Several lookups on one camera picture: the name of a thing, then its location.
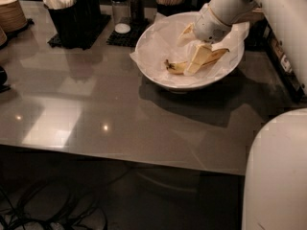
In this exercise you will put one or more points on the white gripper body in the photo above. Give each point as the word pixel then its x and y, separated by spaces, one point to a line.
pixel 207 29

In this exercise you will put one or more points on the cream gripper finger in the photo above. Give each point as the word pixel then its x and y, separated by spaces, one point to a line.
pixel 199 55
pixel 187 36

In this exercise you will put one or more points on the yellow banana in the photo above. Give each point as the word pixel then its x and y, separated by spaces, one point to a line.
pixel 179 67

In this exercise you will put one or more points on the white bowl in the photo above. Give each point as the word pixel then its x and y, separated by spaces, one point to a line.
pixel 166 77

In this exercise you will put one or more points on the white paper liner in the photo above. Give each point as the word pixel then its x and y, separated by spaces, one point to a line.
pixel 156 48

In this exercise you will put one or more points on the black grid mat right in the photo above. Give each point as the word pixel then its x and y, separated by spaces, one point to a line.
pixel 129 39

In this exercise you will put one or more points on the pepper shaker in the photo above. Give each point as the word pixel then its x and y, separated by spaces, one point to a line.
pixel 137 11

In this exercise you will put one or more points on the salt shaker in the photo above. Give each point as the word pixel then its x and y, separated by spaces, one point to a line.
pixel 121 16

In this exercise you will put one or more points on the black cutlery holder rear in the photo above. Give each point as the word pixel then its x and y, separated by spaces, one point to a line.
pixel 88 13

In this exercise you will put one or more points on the black cutlery holder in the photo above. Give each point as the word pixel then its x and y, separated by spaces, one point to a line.
pixel 88 13
pixel 66 24

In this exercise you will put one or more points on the black cutlery holder front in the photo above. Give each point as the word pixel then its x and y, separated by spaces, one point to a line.
pixel 66 24

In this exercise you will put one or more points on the black object left edge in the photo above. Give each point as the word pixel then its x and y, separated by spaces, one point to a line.
pixel 3 79

